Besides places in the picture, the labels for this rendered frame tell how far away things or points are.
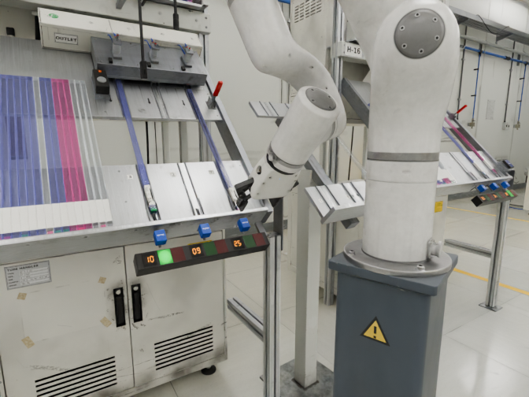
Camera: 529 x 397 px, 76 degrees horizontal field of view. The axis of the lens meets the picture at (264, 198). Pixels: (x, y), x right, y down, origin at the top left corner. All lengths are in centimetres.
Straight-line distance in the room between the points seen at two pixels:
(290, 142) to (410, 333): 39
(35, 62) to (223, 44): 210
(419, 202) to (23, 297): 103
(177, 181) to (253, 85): 235
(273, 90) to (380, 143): 274
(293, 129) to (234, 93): 249
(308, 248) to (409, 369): 61
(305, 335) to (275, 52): 98
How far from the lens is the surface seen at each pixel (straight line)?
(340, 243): 187
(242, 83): 315
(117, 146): 278
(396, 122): 60
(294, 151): 65
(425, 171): 62
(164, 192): 90
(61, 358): 127
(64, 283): 117
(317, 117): 60
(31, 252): 83
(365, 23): 71
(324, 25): 200
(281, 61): 67
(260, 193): 74
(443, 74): 57
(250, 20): 68
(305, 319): 129
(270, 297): 106
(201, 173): 97
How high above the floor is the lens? 92
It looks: 10 degrees down
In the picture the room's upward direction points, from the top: straight up
